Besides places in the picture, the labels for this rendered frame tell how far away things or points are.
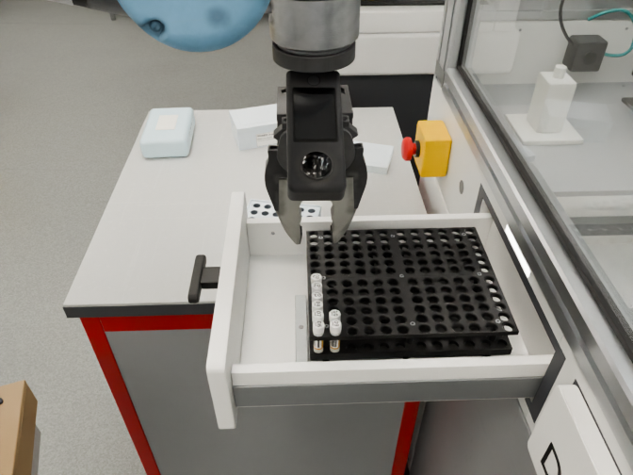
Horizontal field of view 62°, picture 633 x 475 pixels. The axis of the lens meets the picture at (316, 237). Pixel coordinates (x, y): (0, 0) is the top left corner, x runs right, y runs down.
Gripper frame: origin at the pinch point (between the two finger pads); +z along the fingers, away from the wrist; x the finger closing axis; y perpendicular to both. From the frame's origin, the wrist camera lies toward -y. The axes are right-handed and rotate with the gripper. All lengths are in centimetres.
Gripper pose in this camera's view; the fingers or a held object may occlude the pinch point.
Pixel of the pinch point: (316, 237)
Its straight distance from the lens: 56.4
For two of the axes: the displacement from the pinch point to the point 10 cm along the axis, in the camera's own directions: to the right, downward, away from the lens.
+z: 0.1, 7.6, 6.4
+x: -10.0, 0.3, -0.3
